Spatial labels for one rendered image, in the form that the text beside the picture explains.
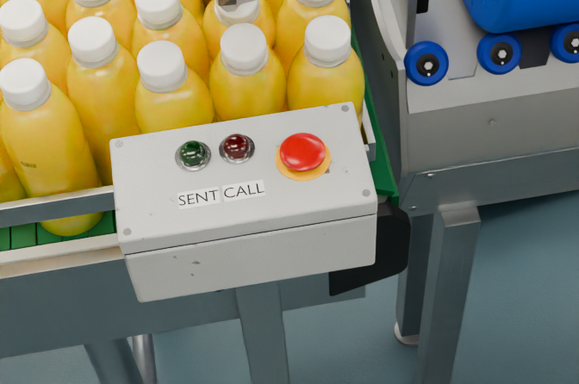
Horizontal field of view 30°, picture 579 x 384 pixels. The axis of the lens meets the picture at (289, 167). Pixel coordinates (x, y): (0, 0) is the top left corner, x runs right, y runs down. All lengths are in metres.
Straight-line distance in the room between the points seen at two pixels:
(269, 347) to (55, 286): 0.22
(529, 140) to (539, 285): 0.91
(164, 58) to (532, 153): 0.47
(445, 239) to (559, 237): 0.75
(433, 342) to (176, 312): 0.60
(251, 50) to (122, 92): 0.13
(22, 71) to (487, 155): 0.51
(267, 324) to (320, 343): 0.96
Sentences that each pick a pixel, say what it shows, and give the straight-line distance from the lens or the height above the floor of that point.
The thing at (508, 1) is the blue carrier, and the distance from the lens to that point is 1.00.
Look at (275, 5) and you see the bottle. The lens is 1.08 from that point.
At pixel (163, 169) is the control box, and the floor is 1.10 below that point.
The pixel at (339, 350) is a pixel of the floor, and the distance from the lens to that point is 1.98.
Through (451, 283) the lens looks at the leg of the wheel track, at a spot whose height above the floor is 0.47.
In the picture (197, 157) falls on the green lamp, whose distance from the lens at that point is 0.84.
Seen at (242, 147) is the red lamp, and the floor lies 1.11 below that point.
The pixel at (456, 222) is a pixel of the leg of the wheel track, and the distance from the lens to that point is 1.38.
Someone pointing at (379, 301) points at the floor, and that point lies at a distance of 2.03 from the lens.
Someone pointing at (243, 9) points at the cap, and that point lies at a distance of 0.96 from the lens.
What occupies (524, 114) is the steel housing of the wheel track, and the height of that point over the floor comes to 0.88.
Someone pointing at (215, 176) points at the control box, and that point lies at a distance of 0.84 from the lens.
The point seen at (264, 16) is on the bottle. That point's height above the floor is 1.06.
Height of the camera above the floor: 1.79
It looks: 55 degrees down
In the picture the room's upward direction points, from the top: 4 degrees counter-clockwise
